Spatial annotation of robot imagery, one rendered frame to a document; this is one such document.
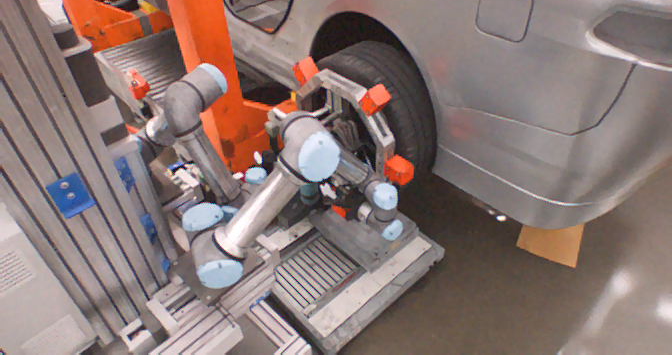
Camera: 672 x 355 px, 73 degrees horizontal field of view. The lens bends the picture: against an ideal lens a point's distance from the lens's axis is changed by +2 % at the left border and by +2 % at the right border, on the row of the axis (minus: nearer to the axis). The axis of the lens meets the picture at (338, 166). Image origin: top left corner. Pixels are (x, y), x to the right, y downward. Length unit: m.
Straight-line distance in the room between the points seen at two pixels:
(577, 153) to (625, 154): 0.12
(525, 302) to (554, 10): 1.54
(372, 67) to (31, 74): 1.10
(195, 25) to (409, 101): 0.88
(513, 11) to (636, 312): 1.72
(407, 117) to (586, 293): 1.40
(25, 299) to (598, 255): 2.55
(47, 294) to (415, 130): 1.27
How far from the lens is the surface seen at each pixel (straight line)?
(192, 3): 1.89
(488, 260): 2.62
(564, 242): 2.83
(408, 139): 1.72
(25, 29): 1.15
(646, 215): 3.21
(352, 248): 2.36
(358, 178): 1.48
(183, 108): 1.40
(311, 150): 1.11
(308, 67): 1.92
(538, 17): 1.42
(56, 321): 1.50
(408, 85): 1.76
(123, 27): 3.94
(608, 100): 1.44
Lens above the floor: 1.99
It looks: 40 degrees down
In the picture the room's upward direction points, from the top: 3 degrees counter-clockwise
